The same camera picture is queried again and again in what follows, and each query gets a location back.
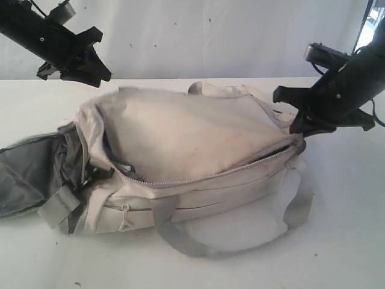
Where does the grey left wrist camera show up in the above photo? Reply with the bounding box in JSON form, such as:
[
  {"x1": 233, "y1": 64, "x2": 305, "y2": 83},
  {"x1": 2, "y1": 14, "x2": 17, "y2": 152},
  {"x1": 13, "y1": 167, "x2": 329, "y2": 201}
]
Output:
[{"x1": 45, "y1": 0, "x2": 76, "y2": 25}]

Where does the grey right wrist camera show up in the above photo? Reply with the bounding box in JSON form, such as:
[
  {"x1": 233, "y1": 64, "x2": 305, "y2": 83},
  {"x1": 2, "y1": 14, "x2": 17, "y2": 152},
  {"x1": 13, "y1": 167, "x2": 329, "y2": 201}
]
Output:
[{"x1": 304, "y1": 43, "x2": 350, "y2": 69}]

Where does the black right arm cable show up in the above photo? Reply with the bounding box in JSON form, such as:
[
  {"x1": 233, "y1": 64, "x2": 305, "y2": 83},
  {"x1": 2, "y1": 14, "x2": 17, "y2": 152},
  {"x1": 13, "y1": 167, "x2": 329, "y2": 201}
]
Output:
[{"x1": 369, "y1": 98, "x2": 385, "y2": 127}]

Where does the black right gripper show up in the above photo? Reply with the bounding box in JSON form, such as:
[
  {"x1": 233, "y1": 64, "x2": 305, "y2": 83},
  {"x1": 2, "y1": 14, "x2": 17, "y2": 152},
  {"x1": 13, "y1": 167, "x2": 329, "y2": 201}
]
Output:
[{"x1": 273, "y1": 60, "x2": 376, "y2": 135}]

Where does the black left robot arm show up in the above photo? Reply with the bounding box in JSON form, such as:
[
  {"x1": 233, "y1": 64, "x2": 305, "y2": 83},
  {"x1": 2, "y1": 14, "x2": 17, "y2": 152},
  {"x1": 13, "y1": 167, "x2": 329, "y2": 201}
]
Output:
[{"x1": 1, "y1": 1, "x2": 112, "y2": 88}]

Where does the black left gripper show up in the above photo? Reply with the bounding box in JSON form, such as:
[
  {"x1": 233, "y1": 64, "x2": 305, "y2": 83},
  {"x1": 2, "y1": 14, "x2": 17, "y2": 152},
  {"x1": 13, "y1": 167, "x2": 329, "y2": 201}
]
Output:
[{"x1": 23, "y1": 14, "x2": 112, "y2": 88}]

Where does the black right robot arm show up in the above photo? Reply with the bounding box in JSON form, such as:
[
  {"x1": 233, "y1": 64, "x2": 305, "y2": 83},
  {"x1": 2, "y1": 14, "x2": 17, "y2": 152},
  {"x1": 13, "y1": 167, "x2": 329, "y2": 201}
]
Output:
[{"x1": 273, "y1": 26, "x2": 384, "y2": 137}]

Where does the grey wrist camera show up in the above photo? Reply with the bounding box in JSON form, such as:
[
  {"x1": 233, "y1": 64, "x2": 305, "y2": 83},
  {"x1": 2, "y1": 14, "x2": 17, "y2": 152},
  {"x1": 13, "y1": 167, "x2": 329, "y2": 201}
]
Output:
[
  {"x1": 304, "y1": 43, "x2": 350, "y2": 69},
  {"x1": 45, "y1": 0, "x2": 76, "y2": 25}
]

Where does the white and grey backpack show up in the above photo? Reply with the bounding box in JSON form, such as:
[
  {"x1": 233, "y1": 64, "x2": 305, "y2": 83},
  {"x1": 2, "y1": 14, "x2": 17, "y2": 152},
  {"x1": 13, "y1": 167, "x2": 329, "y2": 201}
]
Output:
[{"x1": 1, "y1": 82, "x2": 313, "y2": 257}]

